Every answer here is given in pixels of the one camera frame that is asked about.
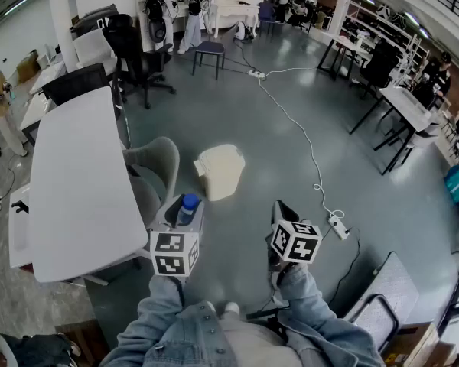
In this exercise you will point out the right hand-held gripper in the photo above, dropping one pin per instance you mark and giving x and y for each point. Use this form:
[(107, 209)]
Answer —
[(296, 243)]

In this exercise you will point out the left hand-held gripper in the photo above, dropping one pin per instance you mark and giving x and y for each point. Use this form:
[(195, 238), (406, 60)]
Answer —
[(174, 252)]

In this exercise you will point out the blue-capped plastic bottle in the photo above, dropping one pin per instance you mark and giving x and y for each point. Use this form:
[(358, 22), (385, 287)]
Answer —
[(190, 202)]

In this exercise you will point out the cream pedal trash bin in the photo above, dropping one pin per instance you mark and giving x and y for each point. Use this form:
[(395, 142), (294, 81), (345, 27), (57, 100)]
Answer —
[(222, 170)]

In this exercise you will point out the person's left forearm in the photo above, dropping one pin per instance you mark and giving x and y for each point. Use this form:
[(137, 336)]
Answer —
[(157, 304)]

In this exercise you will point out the person's right forearm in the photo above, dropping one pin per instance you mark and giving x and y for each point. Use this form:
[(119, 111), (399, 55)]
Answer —
[(306, 300)]

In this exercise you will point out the white power strip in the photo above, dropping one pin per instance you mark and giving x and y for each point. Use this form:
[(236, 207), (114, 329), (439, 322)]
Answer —
[(257, 74), (338, 227)]

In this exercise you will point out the grey shell chair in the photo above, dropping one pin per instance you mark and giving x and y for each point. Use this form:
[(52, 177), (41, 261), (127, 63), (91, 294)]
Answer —
[(157, 159)]

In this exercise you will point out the person's left white shoe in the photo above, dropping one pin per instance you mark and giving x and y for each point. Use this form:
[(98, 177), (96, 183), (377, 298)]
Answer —
[(211, 306)]

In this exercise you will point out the person's white shoe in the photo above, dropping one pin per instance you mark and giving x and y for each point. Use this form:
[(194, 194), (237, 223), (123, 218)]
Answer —
[(211, 306), (232, 308)]

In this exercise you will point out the person's right white shoe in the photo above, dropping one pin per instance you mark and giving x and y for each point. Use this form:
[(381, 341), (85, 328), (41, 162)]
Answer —
[(232, 308)]

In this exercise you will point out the person's denim jacket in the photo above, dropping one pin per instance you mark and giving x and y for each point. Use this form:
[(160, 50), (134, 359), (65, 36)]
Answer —
[(191, 335)]

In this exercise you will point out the grey perforated panel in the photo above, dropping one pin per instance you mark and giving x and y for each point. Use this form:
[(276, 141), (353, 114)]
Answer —
[(390, 289)]

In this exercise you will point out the person's right leg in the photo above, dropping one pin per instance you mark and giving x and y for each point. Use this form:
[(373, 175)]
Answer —
[(271, 346)]

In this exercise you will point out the person's leg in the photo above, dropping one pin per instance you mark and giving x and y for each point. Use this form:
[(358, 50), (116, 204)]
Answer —
[(233, 342), (271, 346)]

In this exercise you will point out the person's left leg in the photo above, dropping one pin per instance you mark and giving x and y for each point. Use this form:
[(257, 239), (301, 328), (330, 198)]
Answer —
[(233, 342)]

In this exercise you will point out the black-framed white table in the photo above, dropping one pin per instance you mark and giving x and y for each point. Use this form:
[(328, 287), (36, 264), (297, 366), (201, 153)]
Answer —
[(405, 107)]

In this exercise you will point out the blue seat chair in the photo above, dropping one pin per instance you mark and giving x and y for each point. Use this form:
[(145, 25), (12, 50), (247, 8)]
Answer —
[(209, 47)]

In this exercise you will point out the black office chair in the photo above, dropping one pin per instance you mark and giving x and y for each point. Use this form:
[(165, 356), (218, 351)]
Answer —
[(382, 65), (126, 44)]

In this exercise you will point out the cardboard box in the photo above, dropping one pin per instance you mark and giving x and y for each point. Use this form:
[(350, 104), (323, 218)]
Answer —
[(413, 342)]

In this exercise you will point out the white floor appliance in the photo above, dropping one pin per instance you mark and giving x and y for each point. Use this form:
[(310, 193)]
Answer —
[(241, 32)]

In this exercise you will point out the purple chair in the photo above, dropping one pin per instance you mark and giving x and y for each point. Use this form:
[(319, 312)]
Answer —
[(267, 12)]

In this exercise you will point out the white vanity table with mirror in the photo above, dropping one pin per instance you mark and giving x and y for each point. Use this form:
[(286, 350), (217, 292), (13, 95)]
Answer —
[(235, 12)]

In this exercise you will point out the white metal shelving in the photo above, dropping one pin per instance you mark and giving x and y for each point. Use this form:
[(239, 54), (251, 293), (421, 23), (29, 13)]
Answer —
[(386, 29)]

